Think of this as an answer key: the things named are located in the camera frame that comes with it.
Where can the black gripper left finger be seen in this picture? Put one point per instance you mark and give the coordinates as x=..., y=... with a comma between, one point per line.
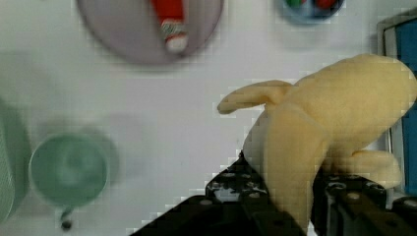
x=235, y=203

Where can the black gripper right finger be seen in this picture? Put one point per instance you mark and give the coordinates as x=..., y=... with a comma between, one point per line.
x=350, y=205

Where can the yellow plush peeled banana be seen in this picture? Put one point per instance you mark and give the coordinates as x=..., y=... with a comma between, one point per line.
x=324, y=122

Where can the green plastic mug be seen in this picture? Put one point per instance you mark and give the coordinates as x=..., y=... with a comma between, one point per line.
x=69, y=171

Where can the small blue bowl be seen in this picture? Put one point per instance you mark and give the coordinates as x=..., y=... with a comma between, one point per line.
x=309, y=13

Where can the red plush ketchup bottle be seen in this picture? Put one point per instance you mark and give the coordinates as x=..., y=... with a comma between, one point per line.
x=172, y=26

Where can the red strawberry toy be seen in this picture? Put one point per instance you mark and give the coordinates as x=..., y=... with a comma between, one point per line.
x=325, y=4

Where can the grey round plate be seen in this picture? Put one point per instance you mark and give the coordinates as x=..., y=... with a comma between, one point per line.
x=130, y=28

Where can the green perforated colander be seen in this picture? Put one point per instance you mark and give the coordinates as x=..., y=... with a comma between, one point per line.
x=9, y=193

